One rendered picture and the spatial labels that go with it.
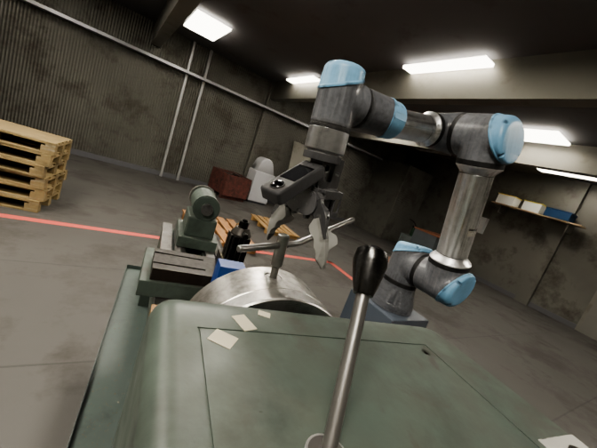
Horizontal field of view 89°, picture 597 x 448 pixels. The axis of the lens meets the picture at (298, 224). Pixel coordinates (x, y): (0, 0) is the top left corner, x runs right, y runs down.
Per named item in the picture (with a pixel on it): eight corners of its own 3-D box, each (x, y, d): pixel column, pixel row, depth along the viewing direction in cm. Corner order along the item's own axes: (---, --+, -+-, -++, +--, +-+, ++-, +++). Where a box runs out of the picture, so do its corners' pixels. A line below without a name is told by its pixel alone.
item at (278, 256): (269, 294, 57) (283, 236, 54) (261, 289, 58) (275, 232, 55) (277, 292, 58) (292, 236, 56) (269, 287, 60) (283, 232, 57)
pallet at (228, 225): (177, 215, 501) (179, 208, 499) (230, 225, 555) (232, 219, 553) (195, 250, 389) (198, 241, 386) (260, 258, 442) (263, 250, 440)
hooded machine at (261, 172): (259, 201, 927) (273, 160, 903) (266, 206, 883) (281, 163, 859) (240, 196, 891) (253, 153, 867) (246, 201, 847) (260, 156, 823)
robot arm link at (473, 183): (429, 284, 104) (479, 114, 86) (471, 308, 92) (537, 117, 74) (405, 289, 98) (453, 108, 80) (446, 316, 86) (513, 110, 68)
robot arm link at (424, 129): (444, 114, 95) (314, 82, 70) (478, 116, 87) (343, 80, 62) (434, 151, 99) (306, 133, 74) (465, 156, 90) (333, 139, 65)
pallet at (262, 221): (247, 217, 664) (249, 212, 662) (277, 223, 705) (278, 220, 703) (266, 236, 573) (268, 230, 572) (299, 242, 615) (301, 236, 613)
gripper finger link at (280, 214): (282, 238, 68) (309, 214, 63) (263, 240, 63) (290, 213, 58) (277, 227, 69) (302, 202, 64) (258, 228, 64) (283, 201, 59)
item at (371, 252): (385, 307, 27) (406, 259, 27) (356, 302, 26) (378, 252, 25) (361, 285, 31) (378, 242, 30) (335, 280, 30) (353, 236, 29)
